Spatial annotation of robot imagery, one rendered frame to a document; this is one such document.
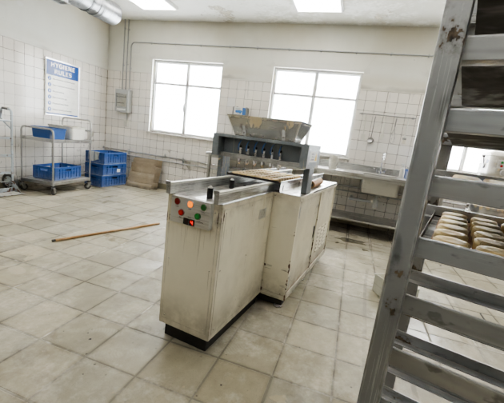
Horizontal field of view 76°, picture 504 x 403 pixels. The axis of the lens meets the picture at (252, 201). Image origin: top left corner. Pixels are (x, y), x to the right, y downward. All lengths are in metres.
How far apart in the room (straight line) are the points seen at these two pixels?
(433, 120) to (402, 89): 4.97
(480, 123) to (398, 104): 4.91
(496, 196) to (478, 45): 0.19
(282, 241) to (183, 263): 0.76
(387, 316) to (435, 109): 0.29
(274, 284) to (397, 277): 1.87
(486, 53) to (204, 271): 1.47
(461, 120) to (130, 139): 6.50
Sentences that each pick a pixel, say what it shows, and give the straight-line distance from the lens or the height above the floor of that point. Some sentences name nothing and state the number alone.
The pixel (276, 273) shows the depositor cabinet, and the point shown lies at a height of 0.27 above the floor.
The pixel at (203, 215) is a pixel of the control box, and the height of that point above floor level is 0.77.
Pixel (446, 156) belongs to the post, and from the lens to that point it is 0.93.
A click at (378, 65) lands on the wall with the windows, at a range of 5.49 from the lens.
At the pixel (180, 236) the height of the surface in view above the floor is 0.62.
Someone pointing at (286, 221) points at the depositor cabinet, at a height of 0.66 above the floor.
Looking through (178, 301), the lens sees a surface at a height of 0.25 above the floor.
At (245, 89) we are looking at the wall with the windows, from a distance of 5.74.
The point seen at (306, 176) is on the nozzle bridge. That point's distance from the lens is 2.22.
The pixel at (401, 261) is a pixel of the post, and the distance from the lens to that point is 0.50.
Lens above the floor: 1.17
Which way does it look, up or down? 11 degrees down
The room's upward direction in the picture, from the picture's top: 7 degrees clockwise
